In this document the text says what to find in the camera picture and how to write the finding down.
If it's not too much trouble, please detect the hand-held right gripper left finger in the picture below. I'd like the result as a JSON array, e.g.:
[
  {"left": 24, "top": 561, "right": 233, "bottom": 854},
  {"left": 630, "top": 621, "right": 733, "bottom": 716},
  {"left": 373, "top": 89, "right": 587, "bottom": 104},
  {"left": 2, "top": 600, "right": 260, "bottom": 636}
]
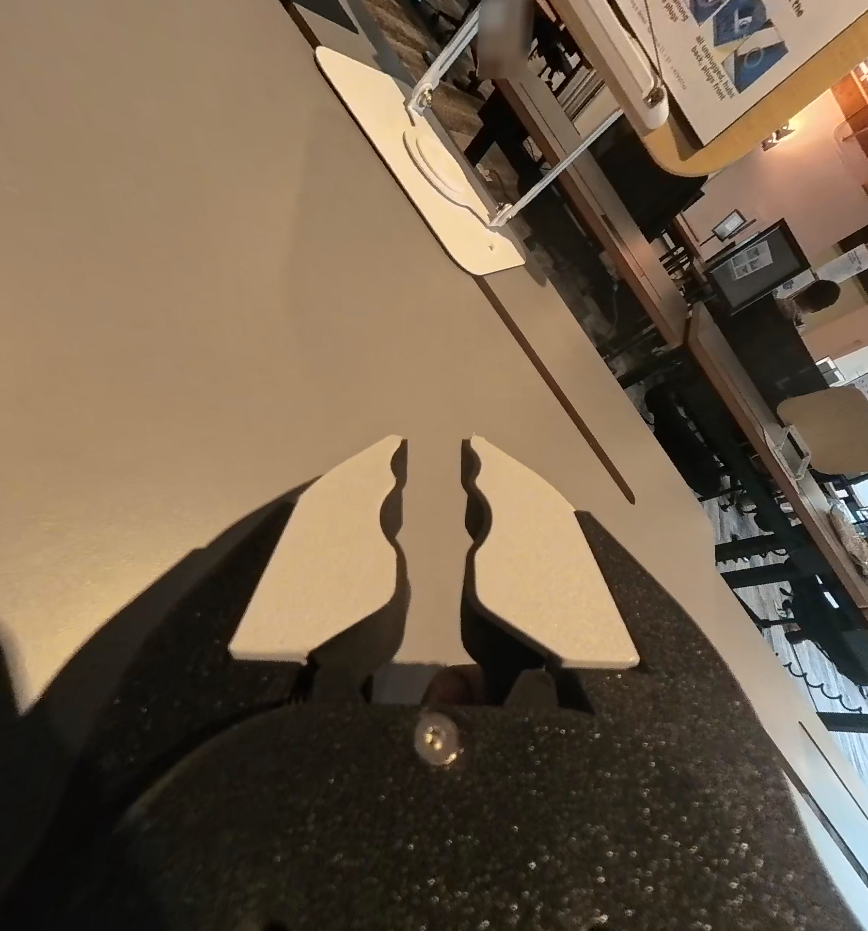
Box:
[{"left": 228, "top": 435, "right": 412, "bottom": 704}]

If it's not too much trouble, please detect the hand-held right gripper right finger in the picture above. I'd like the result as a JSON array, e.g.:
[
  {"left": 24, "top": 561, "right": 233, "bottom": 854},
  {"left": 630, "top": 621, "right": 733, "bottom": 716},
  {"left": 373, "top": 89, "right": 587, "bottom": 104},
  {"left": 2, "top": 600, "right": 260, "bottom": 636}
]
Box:
[{"left": 460, "top": 435, "right": 641, "bottom": 711}]

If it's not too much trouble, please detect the beige chair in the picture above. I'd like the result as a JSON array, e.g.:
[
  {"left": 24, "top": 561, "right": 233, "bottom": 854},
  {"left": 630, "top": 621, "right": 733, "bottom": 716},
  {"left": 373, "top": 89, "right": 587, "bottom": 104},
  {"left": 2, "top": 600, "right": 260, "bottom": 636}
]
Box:
[{"left": 777, "top": 385, "right": 868, "bottom": 478}]

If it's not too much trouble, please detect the long grey desk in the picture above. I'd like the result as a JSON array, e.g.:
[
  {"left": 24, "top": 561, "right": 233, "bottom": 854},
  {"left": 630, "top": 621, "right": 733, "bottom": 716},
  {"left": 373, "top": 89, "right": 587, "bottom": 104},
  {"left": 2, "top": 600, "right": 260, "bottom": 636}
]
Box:
[{"left": 492, "top": 73, "right": 696, "bottom": 350}]

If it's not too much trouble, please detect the black monitor with paper sheet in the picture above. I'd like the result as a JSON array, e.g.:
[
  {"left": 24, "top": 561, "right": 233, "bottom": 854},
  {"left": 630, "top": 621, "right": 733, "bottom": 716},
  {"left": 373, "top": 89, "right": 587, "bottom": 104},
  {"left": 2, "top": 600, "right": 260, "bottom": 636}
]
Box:
[{"left": 706, "top": 222, "right": 817, "bottom": 315}]

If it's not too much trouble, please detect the printed instruction sheet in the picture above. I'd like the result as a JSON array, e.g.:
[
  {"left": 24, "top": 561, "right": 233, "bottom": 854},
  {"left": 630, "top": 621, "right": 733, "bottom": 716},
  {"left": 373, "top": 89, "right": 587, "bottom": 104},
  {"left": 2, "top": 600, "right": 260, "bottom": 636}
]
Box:
[{"left": 608, "top": 0, "right": 868, "bottom": 147}]

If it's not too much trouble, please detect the black desk panel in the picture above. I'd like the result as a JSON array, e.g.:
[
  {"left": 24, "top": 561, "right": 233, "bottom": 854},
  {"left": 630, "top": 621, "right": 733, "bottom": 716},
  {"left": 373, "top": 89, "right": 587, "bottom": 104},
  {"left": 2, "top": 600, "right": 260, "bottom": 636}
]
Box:
[{"left": 288, "top": 0, "right": 359, "bottom": 34}]

